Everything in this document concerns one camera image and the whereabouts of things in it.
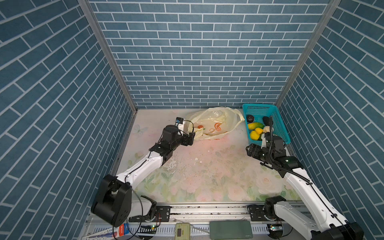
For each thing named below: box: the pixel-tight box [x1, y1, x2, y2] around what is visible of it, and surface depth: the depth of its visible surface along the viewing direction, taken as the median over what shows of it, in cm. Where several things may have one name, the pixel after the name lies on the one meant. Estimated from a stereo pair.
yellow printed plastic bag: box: [186, 106, 245, 141], surface depth 108 cm
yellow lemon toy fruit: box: [250, 130, 260, 141], surface depth 101 cm
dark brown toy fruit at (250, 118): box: [246, 114, 254, 123], surface depth 111 cm
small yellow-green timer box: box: [175, 222, 191, 240], surface depth 69 cm
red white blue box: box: [82, 223, 130, 240], surface depth 69 cm
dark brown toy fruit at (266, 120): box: [262, 116, 270, 126], surface depth 114 cm
